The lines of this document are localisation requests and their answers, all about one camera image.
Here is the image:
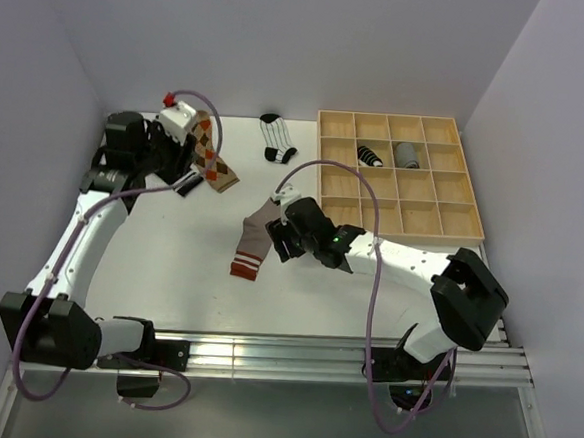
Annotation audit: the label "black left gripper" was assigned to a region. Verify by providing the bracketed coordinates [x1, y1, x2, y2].
[135, 113, 202, 180]

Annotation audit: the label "taupe sock red stripes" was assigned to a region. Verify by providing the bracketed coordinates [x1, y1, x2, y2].
[230, 198, 280, 281]

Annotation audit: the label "black sock white stripes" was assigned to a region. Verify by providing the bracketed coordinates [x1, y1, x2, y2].
[174, 172, 204, 197]

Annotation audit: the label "black pinstriped sock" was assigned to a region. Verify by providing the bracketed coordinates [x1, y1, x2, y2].
[357, 146, 383, 168]

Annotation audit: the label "grey sock with black stripes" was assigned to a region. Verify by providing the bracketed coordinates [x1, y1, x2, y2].
[393, 142, 420, 169]

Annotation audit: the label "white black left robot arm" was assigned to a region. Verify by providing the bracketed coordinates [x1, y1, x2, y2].
[0, 110, 198, 370]

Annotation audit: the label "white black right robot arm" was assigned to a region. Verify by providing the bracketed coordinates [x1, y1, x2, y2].
[265, 191, 509, 378]

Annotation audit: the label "white sock black toe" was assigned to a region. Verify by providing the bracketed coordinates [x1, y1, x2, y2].
[259, 113, 298, 165]

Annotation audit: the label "brown orange argyle sock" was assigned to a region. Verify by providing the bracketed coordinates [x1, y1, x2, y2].
[192, 110, 240, 194]

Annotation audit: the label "wooden compartment tray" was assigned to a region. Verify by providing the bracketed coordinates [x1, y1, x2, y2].
[317, 110, 484, 248]

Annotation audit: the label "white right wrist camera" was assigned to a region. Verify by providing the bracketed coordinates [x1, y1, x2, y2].
[271, 183, 302, 210]

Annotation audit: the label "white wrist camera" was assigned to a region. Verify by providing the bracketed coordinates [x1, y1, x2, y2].
[271, 183, 302, 210]
[157, 101, 198, 146]

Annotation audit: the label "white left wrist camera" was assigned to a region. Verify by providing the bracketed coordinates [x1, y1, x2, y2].
[157, 101, 198, 146]

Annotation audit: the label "aluminium table edge rail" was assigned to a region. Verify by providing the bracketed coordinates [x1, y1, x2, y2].
[8, 312, 538, 407]

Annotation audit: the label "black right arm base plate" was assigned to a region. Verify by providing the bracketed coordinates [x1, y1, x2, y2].
[365, 346, 446, 384]

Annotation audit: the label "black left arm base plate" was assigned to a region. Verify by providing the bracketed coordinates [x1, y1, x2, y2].
[96, 339, 191, 372]

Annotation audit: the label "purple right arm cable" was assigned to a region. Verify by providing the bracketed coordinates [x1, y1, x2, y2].
[259, 157, 472, 438]

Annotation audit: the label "black box under rail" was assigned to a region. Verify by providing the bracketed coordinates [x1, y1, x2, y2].
[116, 374, 160, 399]

